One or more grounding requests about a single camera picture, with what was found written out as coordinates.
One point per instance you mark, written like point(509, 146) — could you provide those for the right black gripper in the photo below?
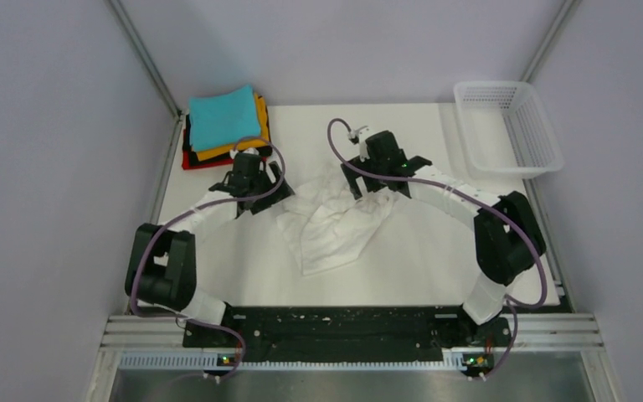
point(352, 177)

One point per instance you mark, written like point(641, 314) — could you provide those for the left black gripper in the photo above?
point(271, 198)

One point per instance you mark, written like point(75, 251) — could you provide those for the white t shirt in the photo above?
point(325, 227)

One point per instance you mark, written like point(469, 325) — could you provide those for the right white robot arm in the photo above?
point(508, 240)

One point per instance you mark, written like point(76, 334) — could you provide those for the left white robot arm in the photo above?
point(163, 269)

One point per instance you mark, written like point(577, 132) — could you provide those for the folded black t shirt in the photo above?
point(187, 147)

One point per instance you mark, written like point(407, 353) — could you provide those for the folded red t shirt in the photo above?
point(190, 161)

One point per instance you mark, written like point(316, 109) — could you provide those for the folded cyan t shirt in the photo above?
point(222, 119)

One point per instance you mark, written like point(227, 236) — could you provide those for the white plastic basket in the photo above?
point(504, 130)

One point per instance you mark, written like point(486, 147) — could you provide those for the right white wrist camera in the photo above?
point(359, 137)

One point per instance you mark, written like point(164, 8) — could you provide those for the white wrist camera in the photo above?
point(359, 137)
point(251, 151)

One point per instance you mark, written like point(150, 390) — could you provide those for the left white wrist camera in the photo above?
point(251, 151)

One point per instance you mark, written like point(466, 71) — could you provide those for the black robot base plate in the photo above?
point(349, 334)

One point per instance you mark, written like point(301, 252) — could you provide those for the white slotted cable duct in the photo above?
point(223, 362)

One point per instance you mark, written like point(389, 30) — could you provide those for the aluminium frame rail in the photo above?
point(555, 332)

